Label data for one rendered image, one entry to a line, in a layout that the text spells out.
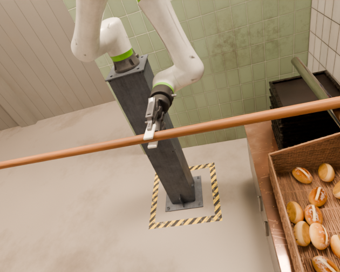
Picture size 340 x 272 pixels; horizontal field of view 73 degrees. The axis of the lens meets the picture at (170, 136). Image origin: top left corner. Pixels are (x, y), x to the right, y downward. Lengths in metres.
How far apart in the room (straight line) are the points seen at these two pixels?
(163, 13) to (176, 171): 1.11
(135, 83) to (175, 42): 0.43
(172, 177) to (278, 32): 1.28
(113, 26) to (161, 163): 0.91
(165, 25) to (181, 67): 0.16
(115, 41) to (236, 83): 1.13
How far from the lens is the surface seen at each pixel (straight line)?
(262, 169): 1.36
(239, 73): 2.00
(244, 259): 1.74
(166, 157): 1.60
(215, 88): 2.04
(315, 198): 1.20
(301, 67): 0.96
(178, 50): 0.94
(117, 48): 1.26
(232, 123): 0.69
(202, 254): 1.79
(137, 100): 1.33
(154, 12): 0.94
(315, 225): 1.12
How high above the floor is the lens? 1.62
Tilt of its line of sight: 37 degrees down
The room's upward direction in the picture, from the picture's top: 22 degrees counter-clockwise
